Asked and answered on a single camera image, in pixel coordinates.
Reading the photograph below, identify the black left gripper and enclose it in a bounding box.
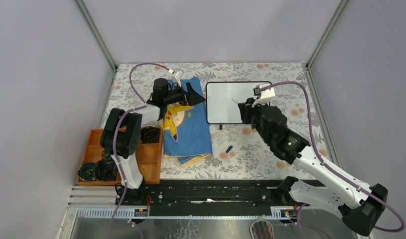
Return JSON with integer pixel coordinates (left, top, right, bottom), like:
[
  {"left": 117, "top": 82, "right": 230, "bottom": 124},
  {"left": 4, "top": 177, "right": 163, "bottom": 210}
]
[{"left": 163, "top": 82, "right": 205, "bottom": 106}]

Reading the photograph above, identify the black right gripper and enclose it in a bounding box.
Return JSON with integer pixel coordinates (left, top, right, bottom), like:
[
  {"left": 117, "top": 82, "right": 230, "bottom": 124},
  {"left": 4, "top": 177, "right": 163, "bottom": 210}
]
[{"left": 238, "top": 97, "right": 271, "bottom": 144}]

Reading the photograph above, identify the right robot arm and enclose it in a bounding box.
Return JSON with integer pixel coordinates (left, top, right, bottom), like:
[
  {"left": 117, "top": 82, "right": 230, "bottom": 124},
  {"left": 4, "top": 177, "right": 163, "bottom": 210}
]
[{"left": 238, "top": 98, "right": 388, "bottom": 237}]

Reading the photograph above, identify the striped object at bottom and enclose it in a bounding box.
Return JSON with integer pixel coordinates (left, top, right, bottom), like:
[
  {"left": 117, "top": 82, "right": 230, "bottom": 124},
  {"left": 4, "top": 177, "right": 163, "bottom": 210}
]
[{"left": 249, "top": 215, "right": 274, "bottom": 239}]

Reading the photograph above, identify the black roll in tray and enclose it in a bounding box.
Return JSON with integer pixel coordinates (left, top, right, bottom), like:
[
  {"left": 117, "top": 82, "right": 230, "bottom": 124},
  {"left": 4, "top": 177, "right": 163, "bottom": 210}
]
[
  {"left": 95, "top": 160, "right": 118, "bottom": 182},
  {"left": 78, "top": 162, "right": 97, "bottom": 182},
  {"left": 101, "top": 150, "right": 112, "bottom": 163}
]

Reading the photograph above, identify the floral tablecloth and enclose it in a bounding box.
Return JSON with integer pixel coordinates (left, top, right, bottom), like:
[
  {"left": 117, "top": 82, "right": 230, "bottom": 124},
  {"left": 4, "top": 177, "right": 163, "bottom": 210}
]
[{"left": 106, "top": 63, "right": 332, "bottom": 180}]

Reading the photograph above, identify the black roll in upper compartment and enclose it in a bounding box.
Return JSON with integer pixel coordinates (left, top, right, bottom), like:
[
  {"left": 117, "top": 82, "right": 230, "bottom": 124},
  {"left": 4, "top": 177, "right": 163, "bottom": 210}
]
[{"left": 140, "top": 126, "right": 160, "bottom": 144}]

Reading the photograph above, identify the orange wooden compartment tray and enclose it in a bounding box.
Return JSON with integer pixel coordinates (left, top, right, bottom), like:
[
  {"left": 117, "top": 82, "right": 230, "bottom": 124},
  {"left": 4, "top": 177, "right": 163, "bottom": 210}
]
[{"left": 76, "top": 128, "right": 163, "bottom": 186}]

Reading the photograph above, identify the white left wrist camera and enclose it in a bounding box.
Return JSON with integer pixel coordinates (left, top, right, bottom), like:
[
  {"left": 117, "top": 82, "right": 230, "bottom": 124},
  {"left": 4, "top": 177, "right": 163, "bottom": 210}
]
[{"left": 168, "top": 68, "right": 184, "bottom": 87}]

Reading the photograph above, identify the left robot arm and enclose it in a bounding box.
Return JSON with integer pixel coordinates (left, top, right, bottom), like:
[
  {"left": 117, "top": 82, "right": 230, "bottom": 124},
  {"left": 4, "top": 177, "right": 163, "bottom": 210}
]
[{"left": 100, "top": 77, "right": 205, "bottom": 205}]

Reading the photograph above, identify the blue cartoon cloth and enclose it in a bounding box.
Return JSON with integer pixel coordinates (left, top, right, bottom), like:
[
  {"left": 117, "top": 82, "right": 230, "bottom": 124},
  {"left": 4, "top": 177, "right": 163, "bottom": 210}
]
[{"left": 162, "top": 76, "right": 214, "bottom": 168}]

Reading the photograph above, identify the black mounting rail base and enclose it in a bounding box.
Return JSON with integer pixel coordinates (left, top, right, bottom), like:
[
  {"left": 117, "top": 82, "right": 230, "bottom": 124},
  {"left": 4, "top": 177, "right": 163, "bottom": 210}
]
[{"left": 115, "top": 179, "right": 296, "bottom": 217}]

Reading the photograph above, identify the black framed whiteboard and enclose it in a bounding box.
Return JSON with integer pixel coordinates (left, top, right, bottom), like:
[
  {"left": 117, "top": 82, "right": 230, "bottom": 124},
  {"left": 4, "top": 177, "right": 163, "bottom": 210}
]
[{"left": 206, "top": 81, "right": 271, "bottom": 124}]

